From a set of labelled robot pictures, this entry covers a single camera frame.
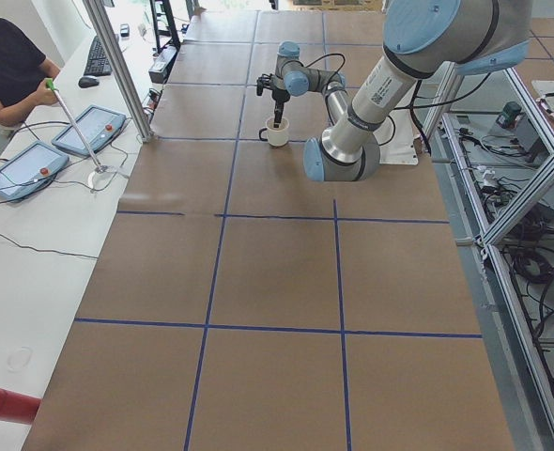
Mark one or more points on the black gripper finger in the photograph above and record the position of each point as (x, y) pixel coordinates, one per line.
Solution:
(279, 116)
(276, 120)

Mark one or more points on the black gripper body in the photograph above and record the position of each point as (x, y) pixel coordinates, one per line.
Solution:
(280, 96)

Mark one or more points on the white smiley face mug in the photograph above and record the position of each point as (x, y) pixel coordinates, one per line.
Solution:
(275, 134)

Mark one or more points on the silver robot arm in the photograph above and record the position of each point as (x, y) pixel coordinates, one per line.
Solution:
(418, 37)

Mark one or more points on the person's hand on rod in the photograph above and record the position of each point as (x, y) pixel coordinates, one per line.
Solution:
(45, 96)

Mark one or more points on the black box with label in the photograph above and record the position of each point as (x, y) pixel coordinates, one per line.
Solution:
(163, 64)

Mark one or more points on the far blue teach pendant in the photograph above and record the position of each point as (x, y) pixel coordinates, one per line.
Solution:
(99, 126)

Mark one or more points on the blue teach pendant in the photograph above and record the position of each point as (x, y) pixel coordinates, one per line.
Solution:
(99, 126)
(30, 170)

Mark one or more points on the black computer keyboard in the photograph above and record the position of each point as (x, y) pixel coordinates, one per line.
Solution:
(97, 63)

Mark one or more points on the black computer mouse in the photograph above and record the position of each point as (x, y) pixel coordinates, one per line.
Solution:
(87, 81)

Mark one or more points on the green tipped metal rod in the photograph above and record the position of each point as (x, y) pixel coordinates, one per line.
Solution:
(99, 167)

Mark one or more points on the near blue teach pendant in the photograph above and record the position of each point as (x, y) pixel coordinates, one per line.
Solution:
(30, 170)

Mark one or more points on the person in black shirt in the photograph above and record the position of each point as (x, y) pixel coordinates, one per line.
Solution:
(23, 69)

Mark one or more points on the red fire extinguisher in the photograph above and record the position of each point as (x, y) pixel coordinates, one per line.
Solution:
(18, 408)

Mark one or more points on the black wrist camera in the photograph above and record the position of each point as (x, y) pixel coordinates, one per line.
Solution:
(264, 82)

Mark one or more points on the aluminium frame post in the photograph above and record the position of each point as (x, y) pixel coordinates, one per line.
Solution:
(101, 23)

